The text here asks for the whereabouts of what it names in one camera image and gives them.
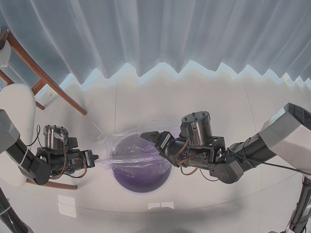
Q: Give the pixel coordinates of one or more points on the purple plastic bag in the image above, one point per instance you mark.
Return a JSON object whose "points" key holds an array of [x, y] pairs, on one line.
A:
{"points": [[136, 152]]}

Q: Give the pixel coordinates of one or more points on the white cushioned wooden chair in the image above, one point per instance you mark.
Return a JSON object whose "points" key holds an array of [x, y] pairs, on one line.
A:
{"points": [[17, 105]]}

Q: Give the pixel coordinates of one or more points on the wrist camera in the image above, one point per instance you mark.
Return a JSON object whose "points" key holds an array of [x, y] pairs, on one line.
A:
{"points": [[186, 129], [72, 144]]}

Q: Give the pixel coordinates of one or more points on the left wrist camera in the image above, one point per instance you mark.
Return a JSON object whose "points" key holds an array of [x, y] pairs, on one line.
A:
{"points": [[72, 144]]}

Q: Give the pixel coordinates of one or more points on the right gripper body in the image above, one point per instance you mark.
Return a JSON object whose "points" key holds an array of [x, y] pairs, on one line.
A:
{"points": [[175, 152]]}

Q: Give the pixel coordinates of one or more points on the pale blue curtain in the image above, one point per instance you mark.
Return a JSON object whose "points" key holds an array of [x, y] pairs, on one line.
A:
{"points": [[158, 28]]}

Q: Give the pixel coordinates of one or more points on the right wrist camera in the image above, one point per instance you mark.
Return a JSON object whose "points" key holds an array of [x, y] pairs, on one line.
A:
{"points": [[186, 129]]}

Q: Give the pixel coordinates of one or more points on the white trash bin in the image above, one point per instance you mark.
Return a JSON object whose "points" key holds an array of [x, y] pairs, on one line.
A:
{"points": [[170, 178]]}

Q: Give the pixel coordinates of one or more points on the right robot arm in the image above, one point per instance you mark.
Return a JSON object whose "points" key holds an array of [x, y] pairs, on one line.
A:
{"points": [[243, 164]]}

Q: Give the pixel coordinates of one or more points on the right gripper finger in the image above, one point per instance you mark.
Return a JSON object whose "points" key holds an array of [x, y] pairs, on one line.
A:
{"points": [[151, 137]]}

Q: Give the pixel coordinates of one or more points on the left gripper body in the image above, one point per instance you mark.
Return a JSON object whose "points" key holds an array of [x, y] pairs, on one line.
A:
{"points": [[77, 162]]}

